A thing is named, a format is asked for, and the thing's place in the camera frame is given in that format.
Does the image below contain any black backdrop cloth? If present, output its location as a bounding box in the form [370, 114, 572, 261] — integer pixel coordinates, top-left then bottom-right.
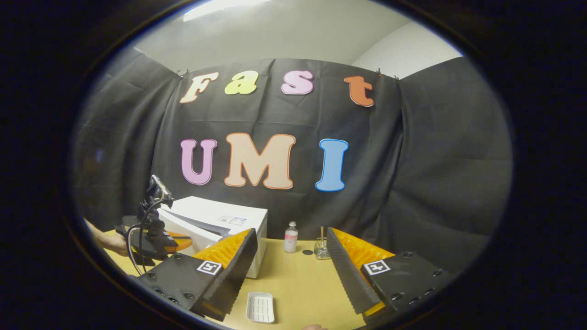
[71, 48, 513, 271]

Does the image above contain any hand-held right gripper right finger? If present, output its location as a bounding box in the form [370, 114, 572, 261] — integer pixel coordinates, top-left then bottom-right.
[327, 227, 454, 321]

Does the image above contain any white microwave oven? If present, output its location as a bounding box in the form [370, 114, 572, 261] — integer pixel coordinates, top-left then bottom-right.
[158, 196, 269, 279]

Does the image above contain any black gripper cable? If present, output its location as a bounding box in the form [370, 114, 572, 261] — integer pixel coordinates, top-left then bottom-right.
[126, 197, 159, 275]

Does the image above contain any small bottle with pink label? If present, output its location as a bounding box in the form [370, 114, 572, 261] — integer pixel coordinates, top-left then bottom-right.
[283, 221, 299, 253]

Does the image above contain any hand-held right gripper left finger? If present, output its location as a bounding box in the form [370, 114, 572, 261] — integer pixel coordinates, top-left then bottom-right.
[130, 228, 258, 322]

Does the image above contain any white plastic tray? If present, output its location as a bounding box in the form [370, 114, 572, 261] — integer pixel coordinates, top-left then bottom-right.
[246, 291, 276, 324]

